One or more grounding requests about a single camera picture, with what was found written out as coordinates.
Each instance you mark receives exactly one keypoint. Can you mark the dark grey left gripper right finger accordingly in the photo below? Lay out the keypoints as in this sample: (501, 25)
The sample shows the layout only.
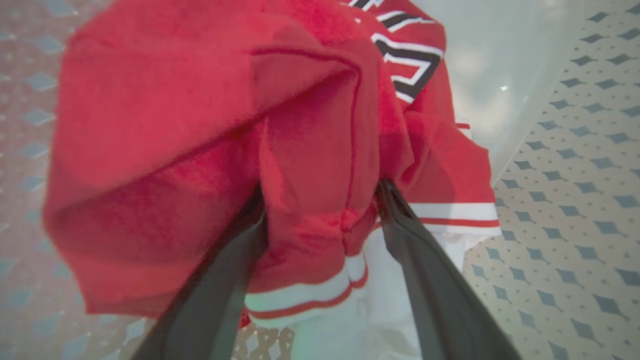
(440, 300)

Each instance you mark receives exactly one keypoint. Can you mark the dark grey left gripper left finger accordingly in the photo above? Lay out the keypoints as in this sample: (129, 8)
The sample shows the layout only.
(220, 295)

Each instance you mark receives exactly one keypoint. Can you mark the red basketball jersey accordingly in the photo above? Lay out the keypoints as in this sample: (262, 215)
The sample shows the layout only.
(190, 150)

